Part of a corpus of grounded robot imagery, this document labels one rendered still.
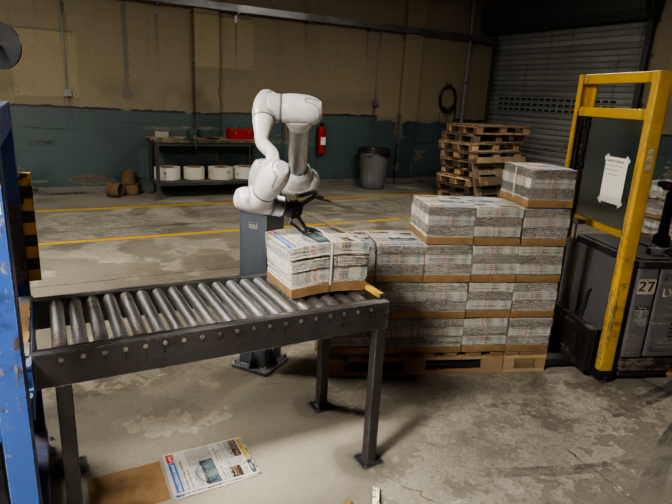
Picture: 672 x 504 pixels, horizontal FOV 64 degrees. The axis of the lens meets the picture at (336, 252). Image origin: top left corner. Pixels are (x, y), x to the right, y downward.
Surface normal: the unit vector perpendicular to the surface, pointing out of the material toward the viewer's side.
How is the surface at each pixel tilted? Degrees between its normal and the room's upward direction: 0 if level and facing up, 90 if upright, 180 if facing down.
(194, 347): 90
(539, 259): 90
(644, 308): 90
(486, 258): 89
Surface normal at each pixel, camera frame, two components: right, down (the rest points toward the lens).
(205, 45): 0.47, 0.26
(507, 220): 0.13, 0.28
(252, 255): -0.44, 0.22
